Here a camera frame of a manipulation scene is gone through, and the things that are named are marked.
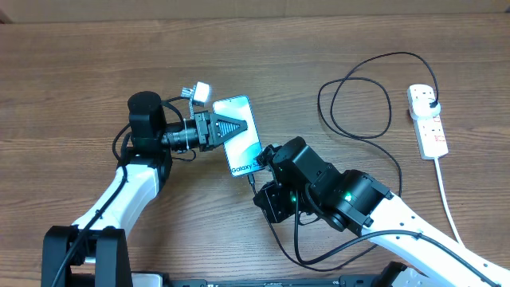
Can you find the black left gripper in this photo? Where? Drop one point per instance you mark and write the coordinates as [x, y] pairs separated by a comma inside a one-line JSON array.
[[209, 120]]

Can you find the white USB charger plug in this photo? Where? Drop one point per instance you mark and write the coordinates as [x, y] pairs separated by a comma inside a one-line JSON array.
[[422, 109]]

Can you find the white power strip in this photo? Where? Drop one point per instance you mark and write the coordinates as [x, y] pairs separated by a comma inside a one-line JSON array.
[[430, 133]]

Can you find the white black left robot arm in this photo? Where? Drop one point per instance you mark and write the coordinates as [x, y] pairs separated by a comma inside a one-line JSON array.
[[93, 250]]

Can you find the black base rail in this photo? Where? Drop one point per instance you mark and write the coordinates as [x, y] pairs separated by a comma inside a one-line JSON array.
[[395, 274]]

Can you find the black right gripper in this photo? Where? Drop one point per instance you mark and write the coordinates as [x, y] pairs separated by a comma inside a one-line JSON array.
[[272, 200]]

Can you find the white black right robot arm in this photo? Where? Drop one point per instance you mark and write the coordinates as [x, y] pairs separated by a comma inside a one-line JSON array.
[[355, 201]]

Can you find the Galaxy smartphone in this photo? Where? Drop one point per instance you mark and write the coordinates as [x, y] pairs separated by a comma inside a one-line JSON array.
[[243, 149]]

